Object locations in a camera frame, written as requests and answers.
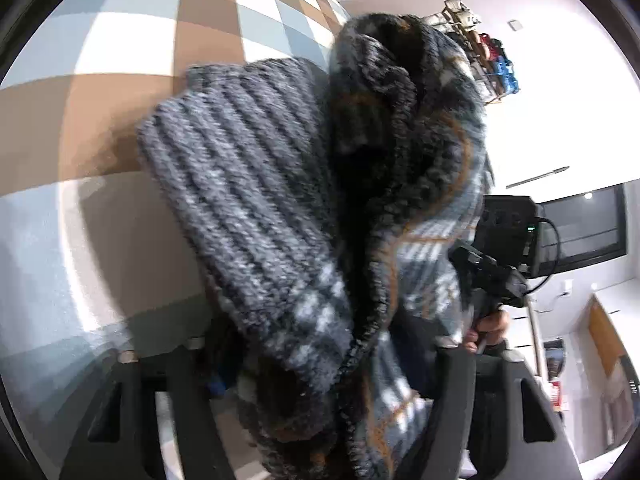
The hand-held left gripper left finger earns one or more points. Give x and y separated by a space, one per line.
185 385

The black television screen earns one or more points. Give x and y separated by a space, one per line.
585 230

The metal shoe rack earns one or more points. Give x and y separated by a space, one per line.
492 60

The grey rod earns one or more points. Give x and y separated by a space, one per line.
537 176

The checkered blanket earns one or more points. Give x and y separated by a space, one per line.
100 110

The person's right hand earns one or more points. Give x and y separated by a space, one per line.
492 327

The plaid knit sweater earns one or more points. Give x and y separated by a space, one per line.
250 185

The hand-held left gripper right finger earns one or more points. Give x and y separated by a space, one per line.
455 385

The person's right forearm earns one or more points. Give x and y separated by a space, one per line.
487 410

